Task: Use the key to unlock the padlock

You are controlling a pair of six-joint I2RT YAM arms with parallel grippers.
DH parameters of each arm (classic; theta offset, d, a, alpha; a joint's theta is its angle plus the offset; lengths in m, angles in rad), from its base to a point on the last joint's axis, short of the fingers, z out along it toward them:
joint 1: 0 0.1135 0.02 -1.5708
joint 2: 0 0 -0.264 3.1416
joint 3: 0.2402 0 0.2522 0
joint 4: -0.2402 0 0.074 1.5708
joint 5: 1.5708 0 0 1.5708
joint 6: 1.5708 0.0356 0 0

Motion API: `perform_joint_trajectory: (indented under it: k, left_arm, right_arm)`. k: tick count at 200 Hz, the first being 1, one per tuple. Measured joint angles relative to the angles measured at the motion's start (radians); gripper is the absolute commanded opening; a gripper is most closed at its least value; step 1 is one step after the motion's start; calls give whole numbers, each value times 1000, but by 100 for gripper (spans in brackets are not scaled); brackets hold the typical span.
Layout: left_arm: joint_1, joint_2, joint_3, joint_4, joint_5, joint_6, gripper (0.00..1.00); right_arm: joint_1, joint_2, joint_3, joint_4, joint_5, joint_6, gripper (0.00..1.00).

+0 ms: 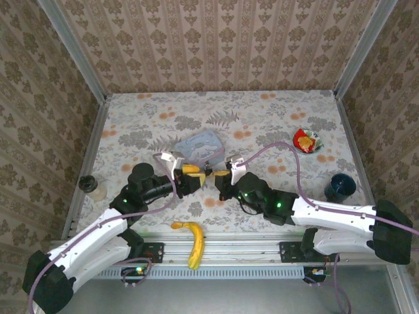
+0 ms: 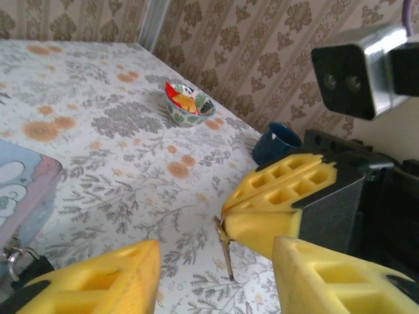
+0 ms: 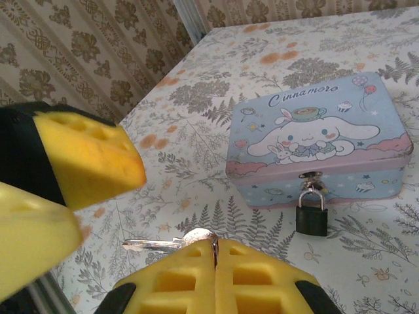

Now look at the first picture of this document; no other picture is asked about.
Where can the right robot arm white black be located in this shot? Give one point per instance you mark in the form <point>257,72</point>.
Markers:
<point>330,211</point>

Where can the small circuit board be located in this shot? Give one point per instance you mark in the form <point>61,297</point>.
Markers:
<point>316,272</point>
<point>134,271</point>

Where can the yellow banana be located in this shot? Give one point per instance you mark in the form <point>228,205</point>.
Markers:
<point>198,242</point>

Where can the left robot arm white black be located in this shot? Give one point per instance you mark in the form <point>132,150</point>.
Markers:
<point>98,229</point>

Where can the glass jar with black lid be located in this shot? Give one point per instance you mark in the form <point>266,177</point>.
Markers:
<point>88,184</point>

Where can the aluminium table side rail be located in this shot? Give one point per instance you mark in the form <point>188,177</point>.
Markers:
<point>86,163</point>
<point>353,147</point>

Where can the blue cartoon tin box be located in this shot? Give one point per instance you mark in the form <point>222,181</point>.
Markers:
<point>199,144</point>

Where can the small colourful dish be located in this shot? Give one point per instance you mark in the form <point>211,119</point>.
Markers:
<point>319,144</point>

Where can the dark blue cup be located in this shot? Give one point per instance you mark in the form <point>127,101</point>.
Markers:
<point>340,188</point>

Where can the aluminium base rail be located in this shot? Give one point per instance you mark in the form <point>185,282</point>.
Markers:
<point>235,250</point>

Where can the aluminium frame post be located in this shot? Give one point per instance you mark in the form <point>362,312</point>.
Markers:
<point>363,49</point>
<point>73,49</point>

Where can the red yellow snack packet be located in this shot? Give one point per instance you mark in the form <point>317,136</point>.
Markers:
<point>302,140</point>

